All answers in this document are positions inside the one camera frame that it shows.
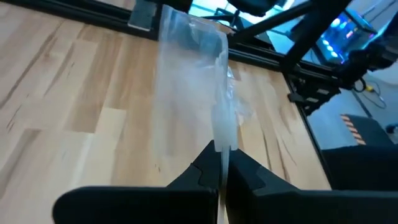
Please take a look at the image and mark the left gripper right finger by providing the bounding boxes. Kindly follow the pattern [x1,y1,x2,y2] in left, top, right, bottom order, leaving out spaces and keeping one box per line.
[226,149,398,224]

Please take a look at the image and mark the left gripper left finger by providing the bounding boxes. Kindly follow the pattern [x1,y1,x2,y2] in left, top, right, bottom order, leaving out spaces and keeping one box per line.
[52,139,223,224]

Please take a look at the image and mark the clear plastic zip bag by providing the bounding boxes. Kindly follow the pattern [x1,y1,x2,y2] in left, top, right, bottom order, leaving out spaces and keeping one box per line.
[154,4,253,224]

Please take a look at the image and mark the black step with orange stripes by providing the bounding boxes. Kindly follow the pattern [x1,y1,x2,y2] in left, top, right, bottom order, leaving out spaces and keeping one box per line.
[340,113,394,147]

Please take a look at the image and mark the computer case with coloured lights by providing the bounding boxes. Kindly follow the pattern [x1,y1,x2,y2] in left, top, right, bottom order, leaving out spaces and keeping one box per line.
[315,8,379,65]

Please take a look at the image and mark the grey metal mounting bracket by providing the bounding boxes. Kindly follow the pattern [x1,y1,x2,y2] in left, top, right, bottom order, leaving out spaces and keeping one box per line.
[127,0,158,32]

